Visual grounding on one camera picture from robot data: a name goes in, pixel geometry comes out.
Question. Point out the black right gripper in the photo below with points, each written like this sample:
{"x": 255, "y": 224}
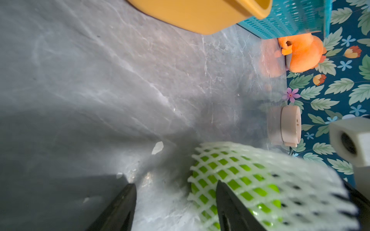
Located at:
{"x": 360, "y": 201}

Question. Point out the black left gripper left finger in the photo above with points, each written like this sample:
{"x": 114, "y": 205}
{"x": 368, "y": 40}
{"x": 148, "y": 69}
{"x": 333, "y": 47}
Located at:
{"x": 119, "y": 215}

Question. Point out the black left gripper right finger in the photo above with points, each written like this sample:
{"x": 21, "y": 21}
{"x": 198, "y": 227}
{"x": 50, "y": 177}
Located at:
{"x": 233, "y": 215}

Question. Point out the light green custard apple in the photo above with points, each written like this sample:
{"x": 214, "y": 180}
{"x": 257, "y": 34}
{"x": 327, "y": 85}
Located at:
{"x": 245, "y": 176}

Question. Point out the white foam net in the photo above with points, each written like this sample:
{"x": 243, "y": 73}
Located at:
{"x": 283, "y": 193}

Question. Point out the round beige clock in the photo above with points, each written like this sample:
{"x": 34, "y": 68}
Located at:
{"x": 284, "y": 125}

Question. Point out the orange toy duck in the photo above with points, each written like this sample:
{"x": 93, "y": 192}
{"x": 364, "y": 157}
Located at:
{"x": 302, "y": 52}

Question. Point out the yellow plastic tub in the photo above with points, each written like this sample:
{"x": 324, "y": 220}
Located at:
{"x": 204, "y": 17}

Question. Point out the teal plastic basket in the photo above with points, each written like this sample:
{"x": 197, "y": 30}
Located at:
{"x": 290, "y": 18}

